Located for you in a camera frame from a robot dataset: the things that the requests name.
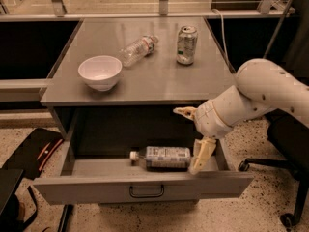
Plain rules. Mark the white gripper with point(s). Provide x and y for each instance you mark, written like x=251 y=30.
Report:
x=209 y=119

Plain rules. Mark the blue plastic bottle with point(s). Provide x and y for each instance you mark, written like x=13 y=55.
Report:
x=162 y=158

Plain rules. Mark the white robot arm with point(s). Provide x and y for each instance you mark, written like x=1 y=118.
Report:
x=260 y=86

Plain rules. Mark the grey cabinet with counter top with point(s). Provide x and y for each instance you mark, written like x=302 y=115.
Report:
x=155 y=79

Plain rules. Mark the clear plastic water bottle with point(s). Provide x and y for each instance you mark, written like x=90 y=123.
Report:
x=137 y=50

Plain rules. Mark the grey open top drawer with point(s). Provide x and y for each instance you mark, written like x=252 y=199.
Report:
x=96 y=169

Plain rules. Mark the black office chair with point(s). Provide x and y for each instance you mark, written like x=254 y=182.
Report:
x=291 y=139

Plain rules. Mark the silver soda can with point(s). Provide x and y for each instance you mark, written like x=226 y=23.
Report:
x=186 y=44

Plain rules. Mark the white bowl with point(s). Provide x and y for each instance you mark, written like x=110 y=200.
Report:
x=101 y=73

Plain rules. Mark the black box at left edge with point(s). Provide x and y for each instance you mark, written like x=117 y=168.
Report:
x=9 y=203

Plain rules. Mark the black drawer handle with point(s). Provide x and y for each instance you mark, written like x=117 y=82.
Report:
x=146 y=191

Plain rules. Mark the grey metal bracket with rod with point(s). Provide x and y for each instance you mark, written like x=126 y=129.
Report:
x=277 y=29

